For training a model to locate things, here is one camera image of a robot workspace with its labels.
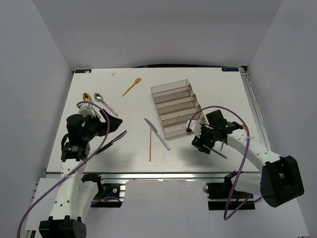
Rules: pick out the orange plastic spoon far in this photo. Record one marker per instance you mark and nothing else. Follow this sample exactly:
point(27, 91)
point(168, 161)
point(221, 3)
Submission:
point(137, 80)

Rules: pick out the silver knife pink handle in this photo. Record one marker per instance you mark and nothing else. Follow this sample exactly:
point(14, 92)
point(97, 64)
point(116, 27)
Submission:
point(157, 134)

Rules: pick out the orange chopstick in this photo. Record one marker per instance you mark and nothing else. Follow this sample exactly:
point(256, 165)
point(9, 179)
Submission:
point(150, 146)

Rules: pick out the clear tiered utensil organizer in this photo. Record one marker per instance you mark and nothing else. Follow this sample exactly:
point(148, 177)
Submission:
point(175, 104)

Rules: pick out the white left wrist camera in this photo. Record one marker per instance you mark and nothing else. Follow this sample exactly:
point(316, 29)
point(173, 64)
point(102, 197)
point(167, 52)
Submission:
point(86, 110)

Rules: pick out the teal plastic knife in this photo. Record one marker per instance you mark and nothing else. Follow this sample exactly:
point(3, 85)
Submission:
point(216, 151)

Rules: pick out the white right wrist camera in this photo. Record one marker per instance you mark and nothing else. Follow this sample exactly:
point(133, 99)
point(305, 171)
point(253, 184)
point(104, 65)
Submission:
point(194, 127)

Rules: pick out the aluminium table rail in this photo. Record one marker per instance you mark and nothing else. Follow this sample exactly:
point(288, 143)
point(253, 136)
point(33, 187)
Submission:
point(257, 116)

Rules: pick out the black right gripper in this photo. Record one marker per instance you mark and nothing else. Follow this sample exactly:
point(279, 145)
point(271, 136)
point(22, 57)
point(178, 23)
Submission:
point(198, 142)

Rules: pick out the gold metal spoon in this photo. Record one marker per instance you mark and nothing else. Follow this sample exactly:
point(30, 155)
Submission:
point(86, 97)

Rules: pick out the silver spoon pink handle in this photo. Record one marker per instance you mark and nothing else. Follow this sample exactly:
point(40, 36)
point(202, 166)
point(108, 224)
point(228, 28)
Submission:
point(99, 98)

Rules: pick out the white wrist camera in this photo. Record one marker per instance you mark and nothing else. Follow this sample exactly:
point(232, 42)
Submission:
point(194, 127)
point(86, 110)

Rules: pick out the black knife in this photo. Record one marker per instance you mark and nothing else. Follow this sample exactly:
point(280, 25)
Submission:
point(112, 142)

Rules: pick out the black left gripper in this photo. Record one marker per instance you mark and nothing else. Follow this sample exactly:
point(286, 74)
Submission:
point(103, 126)

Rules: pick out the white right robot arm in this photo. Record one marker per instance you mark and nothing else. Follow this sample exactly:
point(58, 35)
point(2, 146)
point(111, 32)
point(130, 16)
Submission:
point(279, 179)

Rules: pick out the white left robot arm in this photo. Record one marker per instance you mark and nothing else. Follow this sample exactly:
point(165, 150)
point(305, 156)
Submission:
point(76, 191)

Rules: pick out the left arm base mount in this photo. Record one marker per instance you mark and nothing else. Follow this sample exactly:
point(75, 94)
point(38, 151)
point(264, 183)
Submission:
point(107, 195)

